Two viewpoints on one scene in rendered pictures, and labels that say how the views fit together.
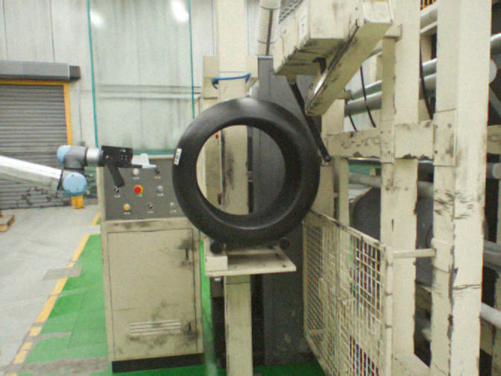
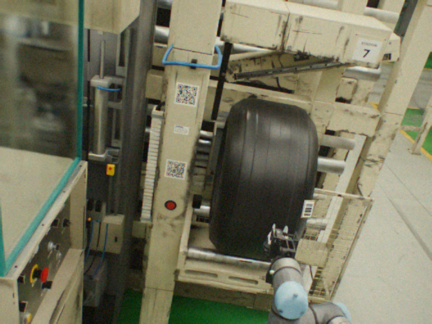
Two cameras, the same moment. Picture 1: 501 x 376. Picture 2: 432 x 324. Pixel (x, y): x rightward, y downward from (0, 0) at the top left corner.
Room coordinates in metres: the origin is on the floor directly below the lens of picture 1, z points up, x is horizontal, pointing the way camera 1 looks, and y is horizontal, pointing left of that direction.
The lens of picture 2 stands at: (1.67, 1.52, 2.04)
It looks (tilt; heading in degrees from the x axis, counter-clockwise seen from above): 29 degrees down; 274
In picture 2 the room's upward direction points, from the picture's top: 11 degrees clockwise
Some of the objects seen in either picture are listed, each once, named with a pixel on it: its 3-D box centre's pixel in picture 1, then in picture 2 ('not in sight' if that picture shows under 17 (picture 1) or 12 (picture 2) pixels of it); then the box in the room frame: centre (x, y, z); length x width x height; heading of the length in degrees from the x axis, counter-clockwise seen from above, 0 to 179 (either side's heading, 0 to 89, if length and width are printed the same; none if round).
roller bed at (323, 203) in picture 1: (312, 194); (190, 152); (1.95, -0.32, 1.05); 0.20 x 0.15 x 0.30; 8
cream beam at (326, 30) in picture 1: (317, 42); (301, 29); (1.60, -0.28, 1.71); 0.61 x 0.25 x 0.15; 8
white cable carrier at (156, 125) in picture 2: not in sight; (153, 168); (2.01, 0.13, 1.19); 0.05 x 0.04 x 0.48; 98
